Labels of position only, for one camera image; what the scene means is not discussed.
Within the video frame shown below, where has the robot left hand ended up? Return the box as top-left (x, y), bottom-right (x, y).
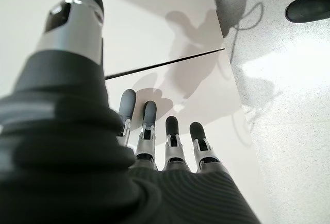
top-left (0, 0), bottom-right (261, 224)

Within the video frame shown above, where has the narrow white cabinet door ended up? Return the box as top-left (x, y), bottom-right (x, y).
top-left (0, 0), bottom-right (225, 79)

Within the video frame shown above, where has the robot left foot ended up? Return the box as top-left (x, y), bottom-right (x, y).
top-left (284, 0), bottom-right (330, 24)

